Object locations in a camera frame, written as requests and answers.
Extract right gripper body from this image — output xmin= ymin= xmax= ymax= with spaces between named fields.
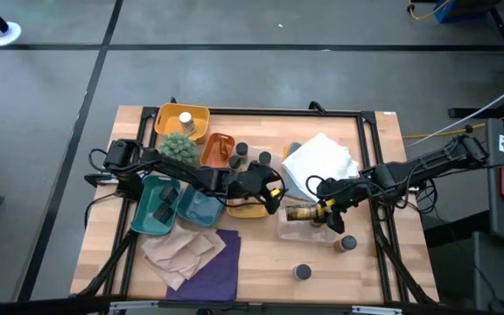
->
xmin=317 ymin=177 xmax=369 ymax=209

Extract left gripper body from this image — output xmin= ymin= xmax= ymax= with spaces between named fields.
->
xmin=229 ymin=162 xmax=284 ymax=202

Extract red-brown spice jar black lid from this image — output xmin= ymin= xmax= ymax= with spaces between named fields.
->
xmin=333 ymin=234 xmax=359 ymax=254

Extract clear spice packet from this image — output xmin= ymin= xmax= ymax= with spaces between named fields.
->
xmin=216 ymin=136 xmax=231 ymax=162

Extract dark spice jar black lid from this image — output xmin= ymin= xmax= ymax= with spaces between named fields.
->
xmin=292 ymin=263 xmax=313 ymax=282

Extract white cap spice jar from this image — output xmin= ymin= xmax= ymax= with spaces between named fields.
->
xmin=178 ymin=111 xmax=197 ymax=137

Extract clear plastic bin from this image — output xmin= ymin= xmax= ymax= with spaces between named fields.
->
xmin=228 ymin=146 xmax=282 ymax=187
xmin=276 ymin=196 xmax=339 ymax=244

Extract small yellow plastic bin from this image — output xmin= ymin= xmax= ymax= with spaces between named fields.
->
xmin=227 ymin=199 xmax=270 ymax=219

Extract white towel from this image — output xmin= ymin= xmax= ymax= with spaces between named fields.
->
xmin=281 ymin=132 xmax=361 ymax=190

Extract orange plastic bin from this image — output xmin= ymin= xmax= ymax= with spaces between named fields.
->
xmin=199 ymin=132 xmax=236 ymax=170

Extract dark blue plastic bin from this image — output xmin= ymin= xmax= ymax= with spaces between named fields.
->
xmin=176 ymin=183 xmax=227 ymax=228

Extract green succulent potted plant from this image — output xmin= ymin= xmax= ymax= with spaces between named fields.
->
xmin=158 ymin=132 xmax=200 ymax=165

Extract purple cloth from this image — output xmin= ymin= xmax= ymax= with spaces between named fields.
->
xmin=164 ymin=227 xmax=242 ymax=303

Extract silver aluminium bar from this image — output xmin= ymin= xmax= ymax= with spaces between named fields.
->
xmin=108 ymin=299 xmax=162 ymax=315
xmin=351 ymin=304 xmax=404 ymax=315

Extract large yellow plastic bin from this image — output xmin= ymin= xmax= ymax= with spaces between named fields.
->
xmin=154 ymin=102 xmax=212 ymax=144

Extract tan cloth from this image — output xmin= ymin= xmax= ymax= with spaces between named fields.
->
xmin=140 ymin=220 xmax=228 ymax=292

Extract green teal plastic bin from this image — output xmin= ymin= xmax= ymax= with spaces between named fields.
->
xmin=129 ymin=174 xmax=182 ymax=236

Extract black desk legs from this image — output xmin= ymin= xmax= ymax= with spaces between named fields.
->
xmin=447 ymin=0 xmax=504 ymax=120

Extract dark cabinet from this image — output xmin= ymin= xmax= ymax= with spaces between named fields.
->
xmin=426 ymin=209 xmax=504 ymax=315

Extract blue box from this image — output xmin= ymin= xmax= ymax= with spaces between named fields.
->
xmin=433 ymin=0 xmax=489 ymax=24

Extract white round stand base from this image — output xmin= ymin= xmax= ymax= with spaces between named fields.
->
xmin=0 ymin=20 xmax=23 ymax=47

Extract black aluminium rig frame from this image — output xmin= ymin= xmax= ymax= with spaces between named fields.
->
xmin=70 ymin=98 xmax=441 ymax=307

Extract orange cable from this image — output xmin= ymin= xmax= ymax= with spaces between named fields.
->
xmin=402 ymin=106 xmax=504 ymax=140

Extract white cable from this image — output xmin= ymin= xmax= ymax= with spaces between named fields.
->
xmin=409 ymin=73 xmax=504 ymax=148

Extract yellow floor cable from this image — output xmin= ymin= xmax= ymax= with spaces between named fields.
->
xmin=406 ymin=0 xmax=451 ymax=22

